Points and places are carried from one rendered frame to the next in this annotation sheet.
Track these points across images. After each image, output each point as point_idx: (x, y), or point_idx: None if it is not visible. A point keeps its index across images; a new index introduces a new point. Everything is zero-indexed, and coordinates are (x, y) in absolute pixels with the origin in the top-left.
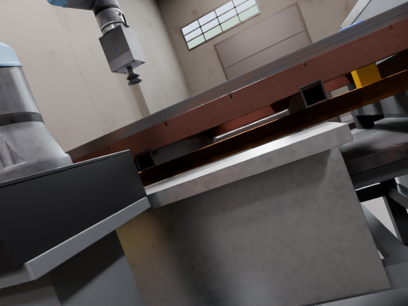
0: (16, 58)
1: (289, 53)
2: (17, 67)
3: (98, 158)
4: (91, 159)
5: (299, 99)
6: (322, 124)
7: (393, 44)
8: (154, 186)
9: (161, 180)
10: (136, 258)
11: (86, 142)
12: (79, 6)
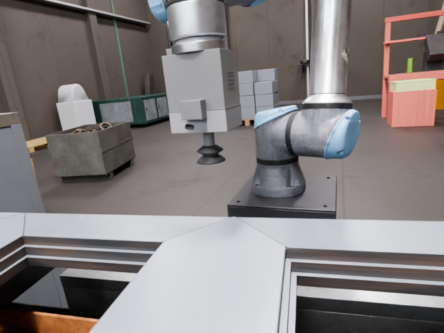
0: (255, 123)
1: (29, 213)
2: (254, 129)
3: (236, 193)
4: (238, 191)
5: (30, 272)
6: (68, 271)
7: None
8: None
9: None
10: None
11: (348, 219)
12: (234, 1)
